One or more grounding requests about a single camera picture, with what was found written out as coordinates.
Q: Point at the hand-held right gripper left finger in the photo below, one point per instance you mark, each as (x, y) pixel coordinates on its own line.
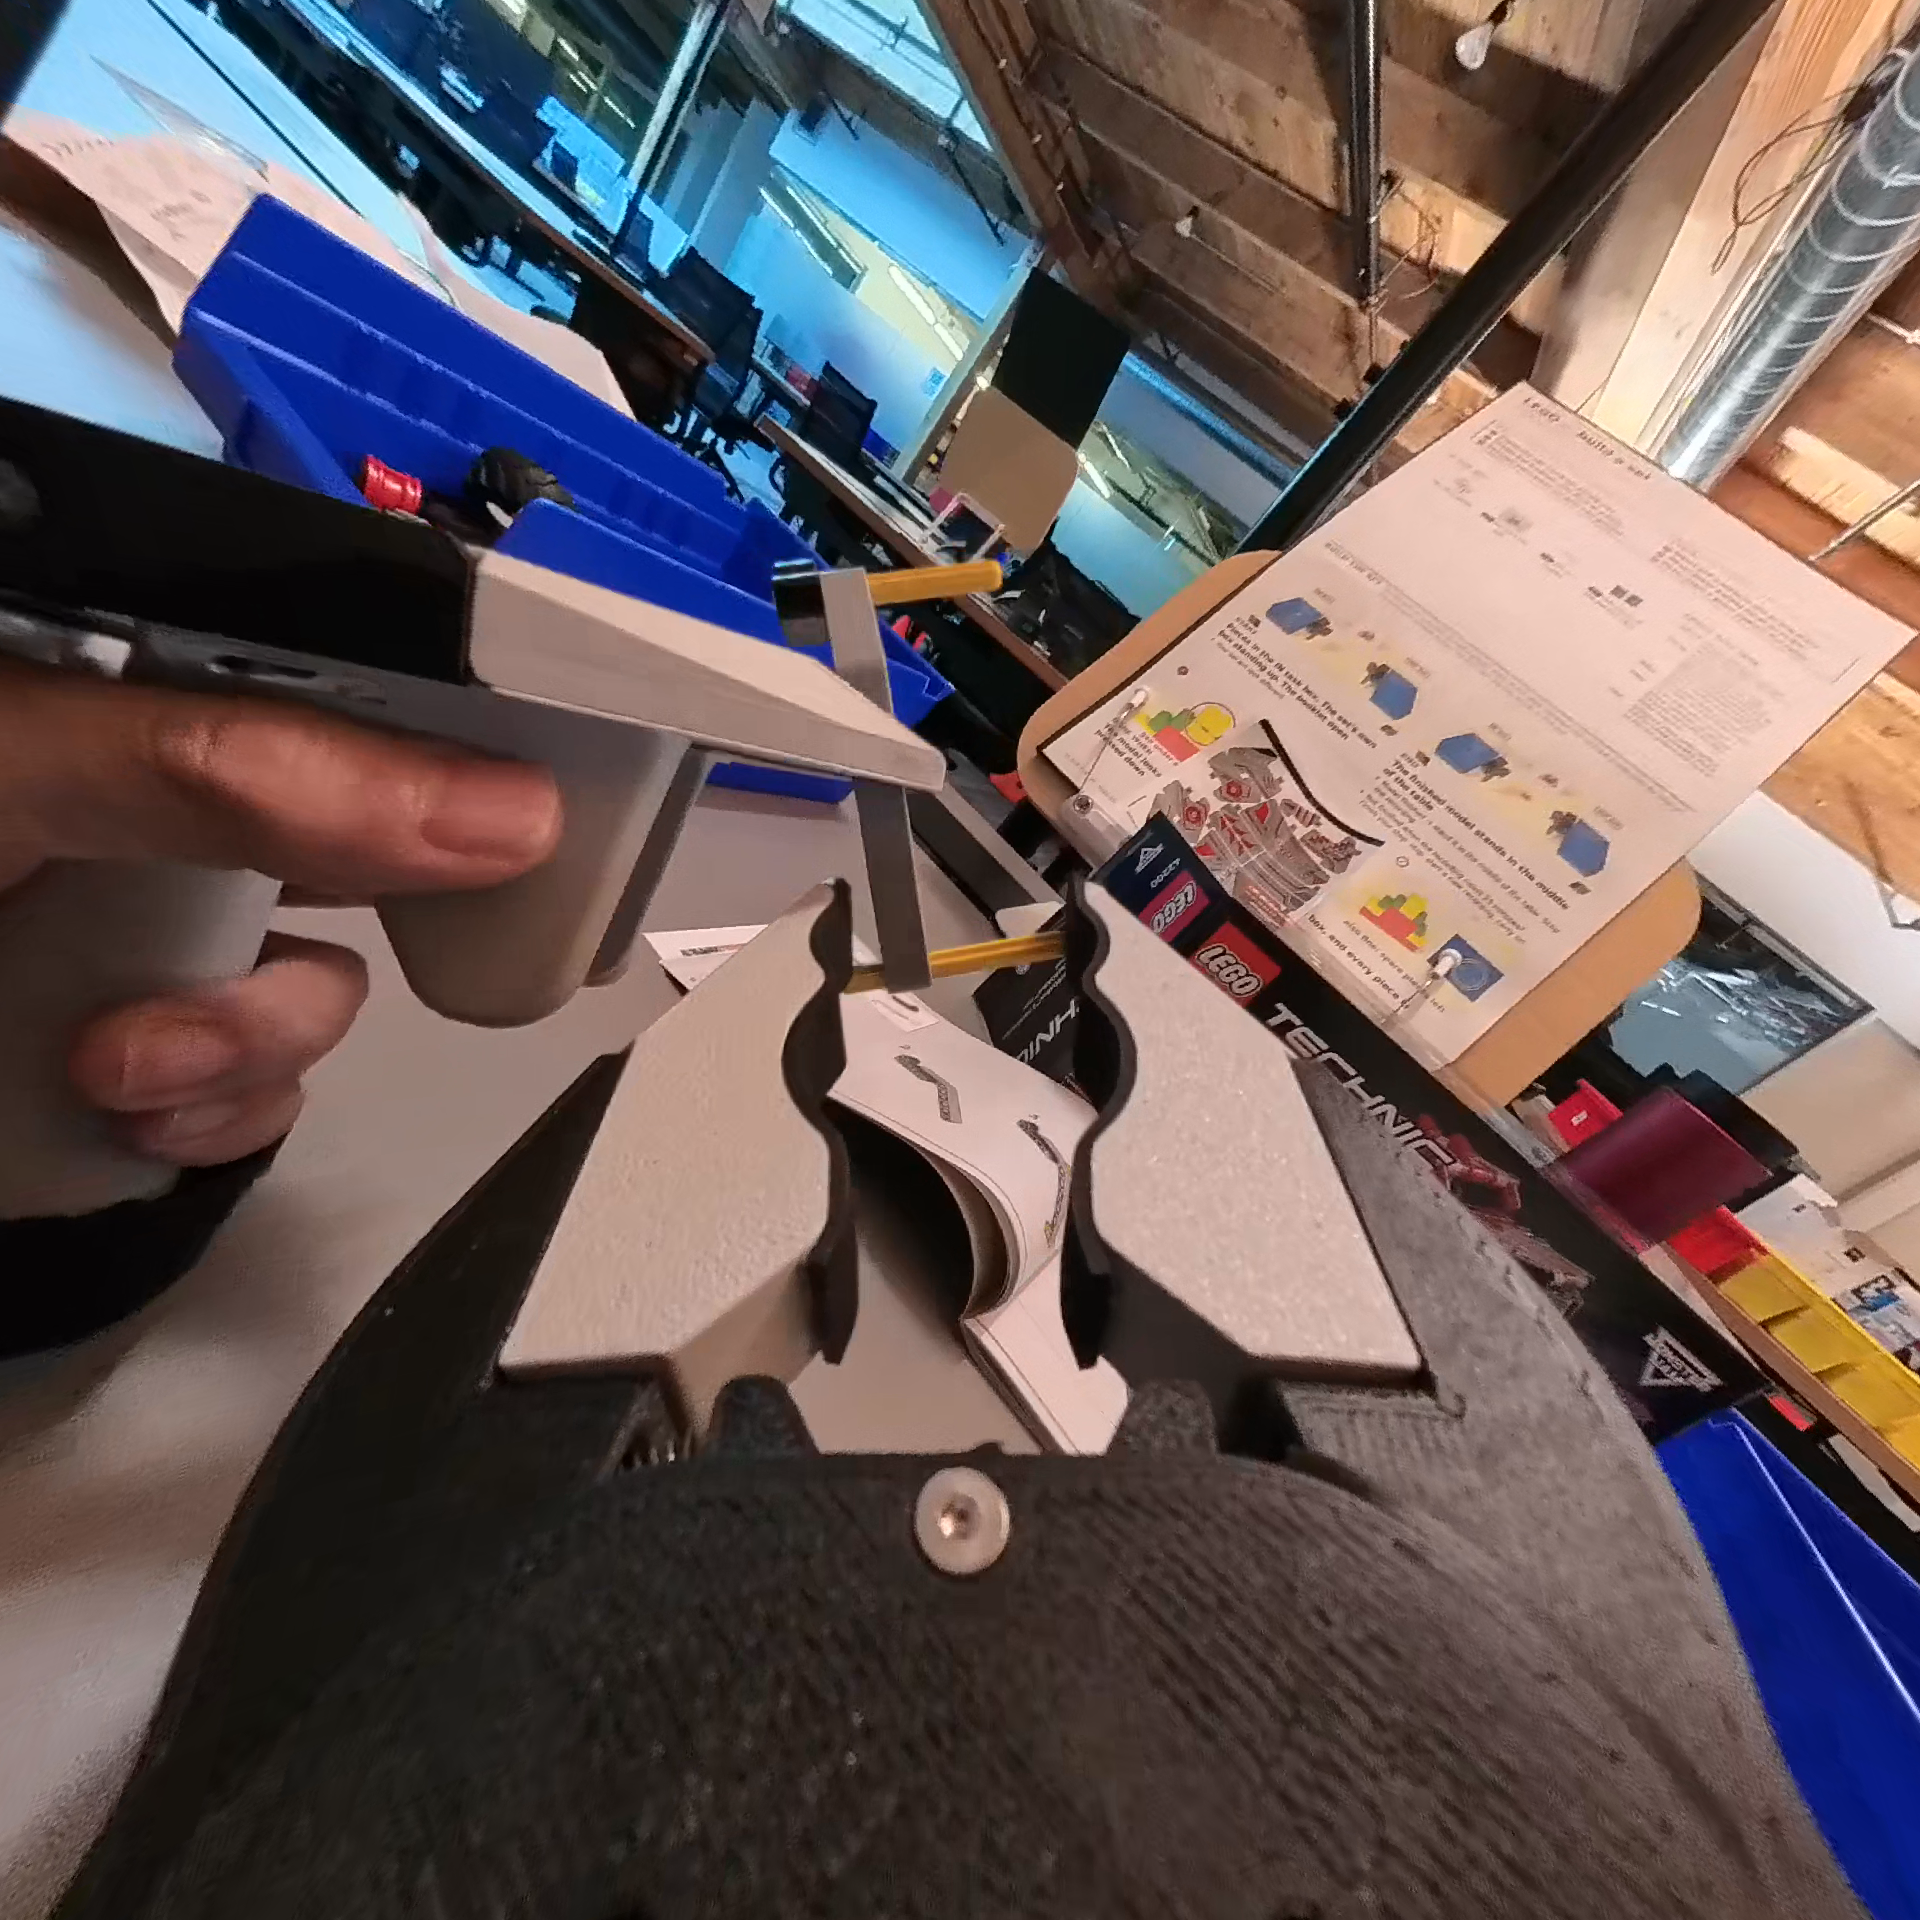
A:
(677, 1212)

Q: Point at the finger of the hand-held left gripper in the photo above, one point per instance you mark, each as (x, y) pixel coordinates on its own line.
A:
(677, 679)
(656, 856)

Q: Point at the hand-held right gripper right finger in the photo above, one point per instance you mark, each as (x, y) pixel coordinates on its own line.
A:
(1245, 1200)

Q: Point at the grey angled toy beam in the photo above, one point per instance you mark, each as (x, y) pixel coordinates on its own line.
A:
(888, 881)

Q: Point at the yellow toy axle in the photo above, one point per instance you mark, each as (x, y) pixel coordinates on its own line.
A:
(935, 580)
(989, 953)

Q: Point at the grey desk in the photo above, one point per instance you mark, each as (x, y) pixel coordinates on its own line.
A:
(464, 1093)

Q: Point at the person's left hand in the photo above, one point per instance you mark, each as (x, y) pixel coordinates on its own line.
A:
(228, 811)

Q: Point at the red toy part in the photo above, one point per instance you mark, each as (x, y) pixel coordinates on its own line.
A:
(392, 485)

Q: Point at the black toy set box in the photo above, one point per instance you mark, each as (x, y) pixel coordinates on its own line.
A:
(1234, 960)

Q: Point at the black toy wheel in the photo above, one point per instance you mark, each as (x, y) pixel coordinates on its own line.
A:
(519, 483)

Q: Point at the blue plastic bin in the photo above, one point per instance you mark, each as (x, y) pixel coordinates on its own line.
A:
(1832, 1685)
(391, 348)

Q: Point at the toy instruction booklet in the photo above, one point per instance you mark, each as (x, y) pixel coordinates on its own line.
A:
(989, 1109)

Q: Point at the red plastic bin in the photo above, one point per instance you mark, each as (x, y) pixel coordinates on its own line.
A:
(1713, 1242)
(1582, 1112)

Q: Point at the grey red sticker sheet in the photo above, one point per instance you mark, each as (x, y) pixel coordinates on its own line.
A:
(1263, 842)

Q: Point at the tan cardboard panel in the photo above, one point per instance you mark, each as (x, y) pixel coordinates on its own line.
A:
(1005, 472)

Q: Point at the magenta plastic bin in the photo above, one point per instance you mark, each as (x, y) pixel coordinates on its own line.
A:
(1659, 1159)

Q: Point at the wooden display board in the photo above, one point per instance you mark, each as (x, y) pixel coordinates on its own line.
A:
(1604, 975)

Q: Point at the black panel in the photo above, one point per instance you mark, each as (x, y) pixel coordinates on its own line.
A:
(1062, 354)

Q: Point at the yellow plastic bin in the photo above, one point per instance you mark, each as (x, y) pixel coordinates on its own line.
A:
(1817, 1329)

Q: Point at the printed instruction sheet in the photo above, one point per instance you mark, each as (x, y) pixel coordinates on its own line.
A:
(1576, 643)

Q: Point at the black metal pole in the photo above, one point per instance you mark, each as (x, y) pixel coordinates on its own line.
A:
(1498, 270)

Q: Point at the hanging light bulb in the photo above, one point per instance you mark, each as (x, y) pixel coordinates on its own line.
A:
(1476, 35)

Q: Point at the silver ventilation duct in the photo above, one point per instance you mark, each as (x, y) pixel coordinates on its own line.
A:
(1804, 254)

